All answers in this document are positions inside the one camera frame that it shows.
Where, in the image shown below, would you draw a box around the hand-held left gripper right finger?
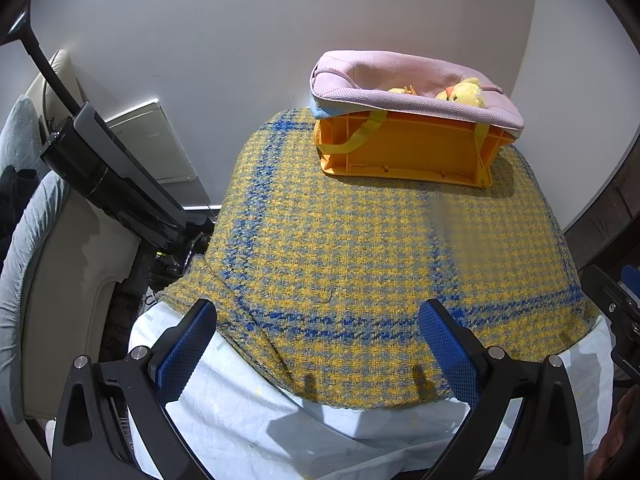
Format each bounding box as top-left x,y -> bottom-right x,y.
417,299 -> 586,480

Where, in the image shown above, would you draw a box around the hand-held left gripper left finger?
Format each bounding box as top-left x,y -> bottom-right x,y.
51,298 -> 218,480

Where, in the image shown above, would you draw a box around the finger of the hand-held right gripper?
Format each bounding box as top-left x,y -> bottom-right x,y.
611,327 -> 640,386
582,262 -> 640,333

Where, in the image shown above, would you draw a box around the yellow plush duck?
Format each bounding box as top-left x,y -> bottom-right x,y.
434,77 -> 488,111

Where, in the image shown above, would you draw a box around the pink fabric bag yellow handles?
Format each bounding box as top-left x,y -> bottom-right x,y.
309,50 -> 525,188

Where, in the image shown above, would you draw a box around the person's right hand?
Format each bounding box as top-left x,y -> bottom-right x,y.
590,390 -> 640,480

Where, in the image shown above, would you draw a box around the white bed sheet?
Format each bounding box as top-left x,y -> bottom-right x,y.
45,305 -> 616,480

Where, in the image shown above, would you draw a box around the yellow blue houndstooth blanket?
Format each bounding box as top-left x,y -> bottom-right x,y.
160,107 -> 601,413

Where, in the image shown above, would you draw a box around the cream leather armchair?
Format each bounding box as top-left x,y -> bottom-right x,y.
22,50 -> 144,421

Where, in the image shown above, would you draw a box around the grey cloth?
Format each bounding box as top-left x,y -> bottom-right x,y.
0,172 -> 71,426

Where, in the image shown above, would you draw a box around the black stick vacuum cleaner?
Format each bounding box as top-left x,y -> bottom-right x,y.
0,10 -> 217,281

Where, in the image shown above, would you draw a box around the orange plastic crate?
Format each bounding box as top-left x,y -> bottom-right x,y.
314,110 -> 516,189

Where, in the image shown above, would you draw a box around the grey cushion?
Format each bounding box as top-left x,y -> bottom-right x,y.
0,95 -> 43,171

